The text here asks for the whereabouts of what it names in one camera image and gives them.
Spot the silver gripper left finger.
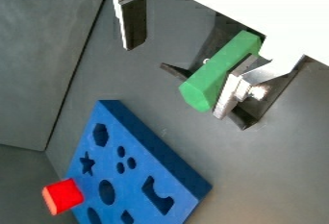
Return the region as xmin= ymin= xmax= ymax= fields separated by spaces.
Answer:
xmin=113 ymin=0 xmax=148 ymax=50

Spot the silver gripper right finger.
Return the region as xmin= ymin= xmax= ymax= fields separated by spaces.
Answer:
xmin=215 ymin=55 xmax=306 ymax=120

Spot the green hexagonal prism block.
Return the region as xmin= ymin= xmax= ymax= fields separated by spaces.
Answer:
xmin=180 ymin=31 xmax=261 ymax=112

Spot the blue shape sorter board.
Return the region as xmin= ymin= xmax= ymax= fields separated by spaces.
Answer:
xmin=67 ymin=100 xmax=213 ymax=224

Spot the red block peg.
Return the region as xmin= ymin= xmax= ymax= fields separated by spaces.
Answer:
xmin=42 ymin=178 xmax=84 ymax=215

